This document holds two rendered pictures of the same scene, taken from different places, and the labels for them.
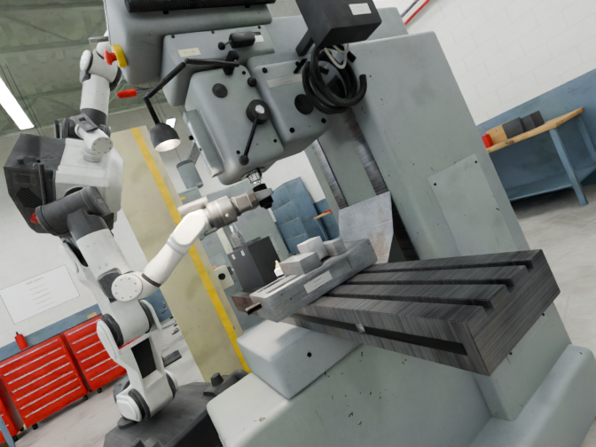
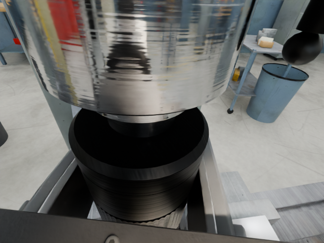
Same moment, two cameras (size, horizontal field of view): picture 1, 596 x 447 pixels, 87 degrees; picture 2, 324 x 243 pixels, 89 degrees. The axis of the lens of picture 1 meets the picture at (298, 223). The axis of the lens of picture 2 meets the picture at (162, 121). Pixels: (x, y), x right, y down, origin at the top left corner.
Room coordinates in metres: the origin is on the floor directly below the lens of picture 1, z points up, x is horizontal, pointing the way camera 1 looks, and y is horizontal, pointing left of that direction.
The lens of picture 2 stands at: (1.03, 0.11, 1.30)
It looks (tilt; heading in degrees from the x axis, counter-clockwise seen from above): 39 degrees down; 285
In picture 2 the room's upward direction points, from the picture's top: 4 degrees clockwise
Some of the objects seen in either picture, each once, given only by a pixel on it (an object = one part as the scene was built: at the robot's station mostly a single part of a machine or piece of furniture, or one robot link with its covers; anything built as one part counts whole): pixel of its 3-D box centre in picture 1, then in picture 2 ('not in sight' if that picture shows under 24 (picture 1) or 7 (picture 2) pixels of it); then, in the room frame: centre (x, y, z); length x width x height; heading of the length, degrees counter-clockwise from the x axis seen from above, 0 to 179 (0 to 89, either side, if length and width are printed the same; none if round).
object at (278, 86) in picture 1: (280, 114); not in sight; (1.14, -0.11, 1.47); 0.24 x 0.19 x 0.26; 28
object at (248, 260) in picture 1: (254, 262); not in sight; (1.44, 0.25, 1.00); 0.22 x 0.12 x 0.20; 38
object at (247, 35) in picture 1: (235, 43); not in sight; (0.96, -0.06, 1.66); 0.12 x 0.04 x 0.04; 118
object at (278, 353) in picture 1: (321, 321); not in sight; (1.05, 0.07, 0.76); 0.50 x 0.35 x 0.12; 118
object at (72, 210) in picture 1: (76, 217); not in sight; (0.94, 0.58, 1.39); 0.12 x 0.09 x 0.14; 104
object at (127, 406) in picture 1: (148, 394); not in sight; (1.38, 0.91, 0.68); 0.21 x 0.20 x 0.13; 49
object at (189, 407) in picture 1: (160, 412); not in sight; (1.36, 0.89, 0.59); 0.64 x 0.52 x 0.33; 49
